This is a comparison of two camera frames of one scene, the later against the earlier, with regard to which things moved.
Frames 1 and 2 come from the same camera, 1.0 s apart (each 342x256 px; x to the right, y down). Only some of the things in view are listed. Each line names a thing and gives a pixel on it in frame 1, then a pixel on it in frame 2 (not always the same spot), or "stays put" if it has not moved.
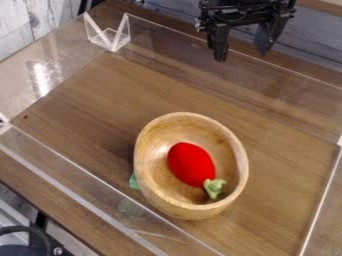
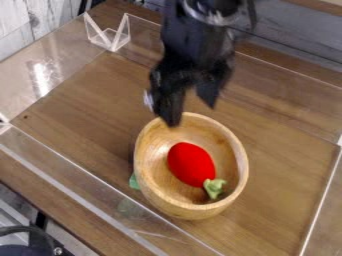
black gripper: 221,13 → 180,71
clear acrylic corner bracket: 108,39 stays put
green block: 133,182 stays put
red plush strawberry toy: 193,167 stays put
